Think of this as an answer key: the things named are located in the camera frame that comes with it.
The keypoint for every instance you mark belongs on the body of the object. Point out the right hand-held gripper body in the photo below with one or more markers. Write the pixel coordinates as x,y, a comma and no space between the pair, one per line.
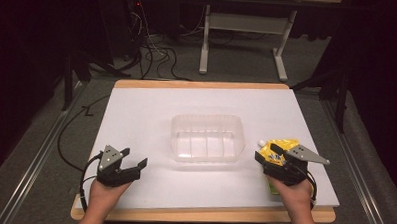
288,170

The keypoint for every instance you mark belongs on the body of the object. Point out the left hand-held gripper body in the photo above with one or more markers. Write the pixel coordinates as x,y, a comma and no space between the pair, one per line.
112,174

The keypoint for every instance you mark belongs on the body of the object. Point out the yellow spout pouch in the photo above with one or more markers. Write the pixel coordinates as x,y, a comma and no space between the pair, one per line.
285,144

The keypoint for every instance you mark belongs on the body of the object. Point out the clear plastic container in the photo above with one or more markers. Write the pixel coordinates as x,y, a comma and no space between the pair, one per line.
207,139

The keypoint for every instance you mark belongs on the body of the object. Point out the person's left hand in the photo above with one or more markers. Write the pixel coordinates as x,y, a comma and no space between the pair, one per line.
105,194

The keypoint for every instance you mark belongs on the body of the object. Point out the person's right hand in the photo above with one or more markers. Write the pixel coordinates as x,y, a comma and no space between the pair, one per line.
292,195

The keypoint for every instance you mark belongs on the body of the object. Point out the white table mat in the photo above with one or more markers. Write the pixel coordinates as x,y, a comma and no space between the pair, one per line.
159,124

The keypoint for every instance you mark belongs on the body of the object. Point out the black metal stand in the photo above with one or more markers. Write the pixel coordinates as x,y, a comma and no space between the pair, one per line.
69,77
340,97

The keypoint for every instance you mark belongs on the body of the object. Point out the wooden table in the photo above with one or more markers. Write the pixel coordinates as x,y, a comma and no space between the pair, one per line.
200,84

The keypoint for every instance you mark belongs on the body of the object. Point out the metal floor rail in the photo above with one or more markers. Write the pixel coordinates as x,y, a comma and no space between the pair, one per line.
34,159
354,170

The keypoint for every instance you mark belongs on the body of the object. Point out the white desk frame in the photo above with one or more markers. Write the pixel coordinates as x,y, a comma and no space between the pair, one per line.
248,23

